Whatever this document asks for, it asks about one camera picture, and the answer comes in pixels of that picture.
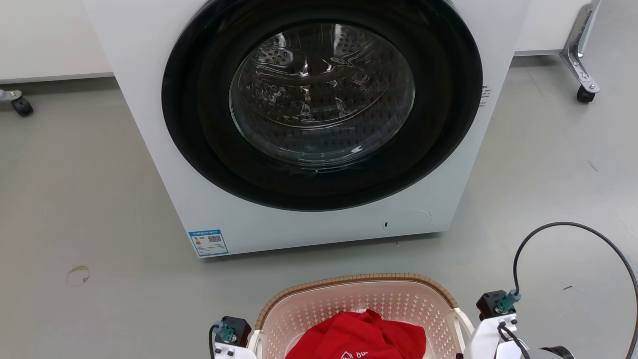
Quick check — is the beige plastic laundry basket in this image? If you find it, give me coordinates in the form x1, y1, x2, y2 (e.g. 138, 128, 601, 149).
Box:
248, 273, 475, 359

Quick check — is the red garment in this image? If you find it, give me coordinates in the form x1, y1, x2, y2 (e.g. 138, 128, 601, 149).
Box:
285, 309, 427, 359

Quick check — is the short black right gripper cable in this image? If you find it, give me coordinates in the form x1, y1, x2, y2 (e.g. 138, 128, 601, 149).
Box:
497, 321, 531, 359

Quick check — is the long looping black cable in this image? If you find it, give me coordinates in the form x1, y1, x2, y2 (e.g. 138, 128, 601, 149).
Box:
512, 221, 638, 359

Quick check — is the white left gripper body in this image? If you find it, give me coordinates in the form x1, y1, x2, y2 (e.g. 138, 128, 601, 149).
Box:
214, 342, 258, 359

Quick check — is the white front-load washing machine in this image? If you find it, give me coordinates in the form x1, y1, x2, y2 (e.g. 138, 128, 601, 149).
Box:
82, 0, 531, 258

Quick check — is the metal leg with caster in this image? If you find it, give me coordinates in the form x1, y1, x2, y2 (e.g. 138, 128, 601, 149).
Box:
559, 0, 603, 104

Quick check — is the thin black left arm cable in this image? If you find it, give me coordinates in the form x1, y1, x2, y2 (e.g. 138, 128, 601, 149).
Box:
208, 323, 222, 359

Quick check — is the oval washer filter cover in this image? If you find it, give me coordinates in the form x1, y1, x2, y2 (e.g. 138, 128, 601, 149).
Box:
382, 209, 432, 234

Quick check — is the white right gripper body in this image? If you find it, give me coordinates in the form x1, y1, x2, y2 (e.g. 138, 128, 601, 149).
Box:
463, 314, 527, 359

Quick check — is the round black glass washer door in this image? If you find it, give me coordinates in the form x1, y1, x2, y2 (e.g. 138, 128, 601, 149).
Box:
161, 0, 483, 212

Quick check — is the blue energy label sticker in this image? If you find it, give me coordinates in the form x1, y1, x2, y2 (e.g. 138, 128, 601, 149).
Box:
188, 229, 230, 258

